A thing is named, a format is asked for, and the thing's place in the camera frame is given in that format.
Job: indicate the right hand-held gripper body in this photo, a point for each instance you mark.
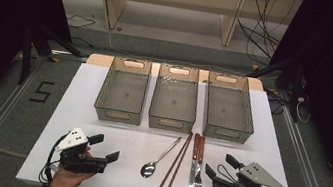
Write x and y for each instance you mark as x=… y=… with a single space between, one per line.
x=256 y=175

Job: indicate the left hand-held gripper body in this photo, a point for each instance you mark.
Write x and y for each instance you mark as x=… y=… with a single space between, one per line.
x=74 y=141

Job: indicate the metal spoon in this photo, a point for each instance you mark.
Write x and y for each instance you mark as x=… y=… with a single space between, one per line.
x=148 y=169

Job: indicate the translucent grey plastic bin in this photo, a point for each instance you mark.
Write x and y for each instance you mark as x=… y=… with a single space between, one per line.
x=174 y=100
x=122 y=91
x=229 y=108

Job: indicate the person's left hand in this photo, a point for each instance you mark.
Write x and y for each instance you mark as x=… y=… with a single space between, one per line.
x=68 y=180

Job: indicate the black tripod stand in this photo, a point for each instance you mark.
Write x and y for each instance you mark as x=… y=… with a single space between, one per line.
x=295 y=87
x=27 y=51

